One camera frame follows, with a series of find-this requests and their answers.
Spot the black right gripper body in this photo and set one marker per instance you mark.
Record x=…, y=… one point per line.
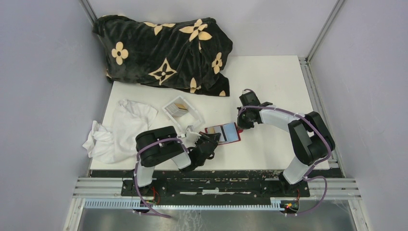
x=244, y=121

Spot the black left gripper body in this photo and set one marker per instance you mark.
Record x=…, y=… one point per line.
x=204, y=136

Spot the white striped credit card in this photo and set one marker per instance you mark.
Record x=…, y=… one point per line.
x=220, y=130

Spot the red leather card holder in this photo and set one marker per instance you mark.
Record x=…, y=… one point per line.
x=231, y=131

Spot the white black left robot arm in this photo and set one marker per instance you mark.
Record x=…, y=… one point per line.
x=188, y=151

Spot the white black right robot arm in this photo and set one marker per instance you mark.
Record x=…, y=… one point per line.
x=311, y=140

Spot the white plastic card box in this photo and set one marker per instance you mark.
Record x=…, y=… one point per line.
x=192, y=118

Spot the stack of cards in box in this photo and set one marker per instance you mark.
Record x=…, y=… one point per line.
x=176, y=109

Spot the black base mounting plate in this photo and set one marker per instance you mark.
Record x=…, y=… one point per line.
x=216, y=187

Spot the black floral blanket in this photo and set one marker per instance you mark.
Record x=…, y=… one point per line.
x=187, y=56

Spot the white crumpled cloth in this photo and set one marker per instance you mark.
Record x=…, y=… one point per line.
x=117, y=142

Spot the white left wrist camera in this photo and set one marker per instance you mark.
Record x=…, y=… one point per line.
x=190, y=135

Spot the aluminium frame rail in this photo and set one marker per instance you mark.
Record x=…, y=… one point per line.
x=339, y=186

